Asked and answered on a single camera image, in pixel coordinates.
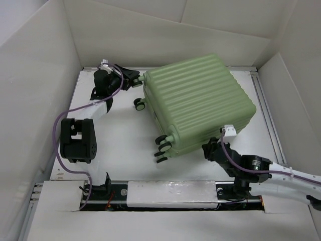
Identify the green hard-shell suitcase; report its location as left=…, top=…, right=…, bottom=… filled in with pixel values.
left=133, top=53, right=256, bottom=162

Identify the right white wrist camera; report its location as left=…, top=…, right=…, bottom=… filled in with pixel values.
left=222, top=125, right=237, bottom=138

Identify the metal base rail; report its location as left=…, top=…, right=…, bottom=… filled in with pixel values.
left=30, top=180, right=266, bottom=212

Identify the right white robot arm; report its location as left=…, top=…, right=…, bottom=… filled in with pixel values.
left=202, top=138, right=320, bottom=210

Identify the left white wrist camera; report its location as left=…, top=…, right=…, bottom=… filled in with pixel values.
left=97, top=59, right=113, bottom=73

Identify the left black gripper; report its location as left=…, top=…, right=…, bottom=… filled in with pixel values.
left=107, top=65, right=139, bottom=94

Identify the white foam block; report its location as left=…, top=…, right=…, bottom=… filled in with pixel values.
left=126, top=181, right=218, bottom=209

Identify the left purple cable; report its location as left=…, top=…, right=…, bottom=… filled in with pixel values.
left=51, top=64, right=123, bottom=210

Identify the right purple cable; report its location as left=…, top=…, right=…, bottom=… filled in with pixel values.
left=220, top=128, right=321, bottom=185

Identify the purple cable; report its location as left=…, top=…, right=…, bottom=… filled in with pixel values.
left=51, top=64, right=123, bottom=210
left=220, top=128, right=321, bottom=185

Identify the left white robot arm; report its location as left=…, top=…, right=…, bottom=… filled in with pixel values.
left=52, top=62, right=142, bottom=195

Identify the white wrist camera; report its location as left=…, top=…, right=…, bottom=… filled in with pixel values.
left=222, top=125, right=237, bottom=138
left=97, top=59, right=113, bottom=73

